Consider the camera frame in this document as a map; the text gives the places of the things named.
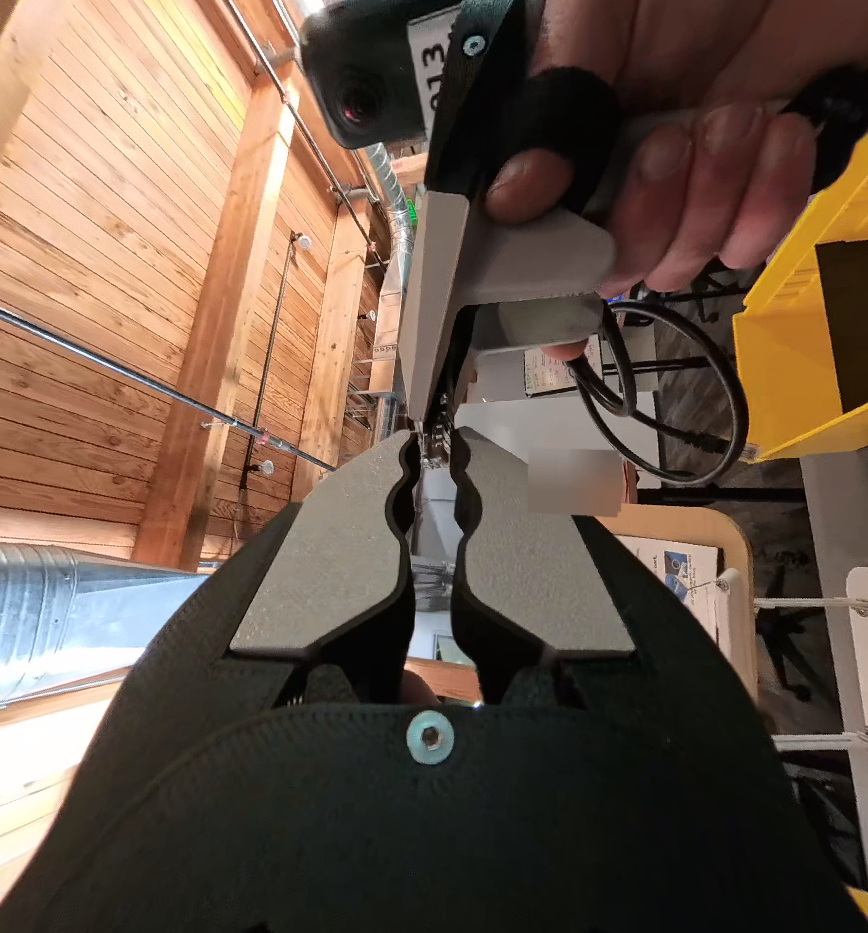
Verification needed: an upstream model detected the black cable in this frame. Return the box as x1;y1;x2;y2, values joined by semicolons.
416;300;759;488

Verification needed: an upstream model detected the person's right hand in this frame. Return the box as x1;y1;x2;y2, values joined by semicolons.
484;0;868;364

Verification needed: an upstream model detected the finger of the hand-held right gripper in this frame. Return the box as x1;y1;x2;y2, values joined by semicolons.
398;191;617;424
449;295;604;408

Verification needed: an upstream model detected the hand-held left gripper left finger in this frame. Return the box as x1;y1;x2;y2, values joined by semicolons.
228;430;422;704

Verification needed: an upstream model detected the printed instruction sheet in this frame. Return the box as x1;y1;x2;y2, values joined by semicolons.
616;536;723;642

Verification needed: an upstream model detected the yellow plastic bin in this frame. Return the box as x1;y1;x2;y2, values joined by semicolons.
733;120;868;462

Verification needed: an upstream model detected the whiteboard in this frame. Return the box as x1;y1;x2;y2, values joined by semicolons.
525;343;588;398

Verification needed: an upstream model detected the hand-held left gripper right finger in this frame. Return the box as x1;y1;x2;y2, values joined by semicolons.
449;429;637;704

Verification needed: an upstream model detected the silver ventilation duct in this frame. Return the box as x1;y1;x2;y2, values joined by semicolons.
365;142;424;293

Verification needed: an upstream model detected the large silver duct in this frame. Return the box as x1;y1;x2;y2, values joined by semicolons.
0;539;212;711

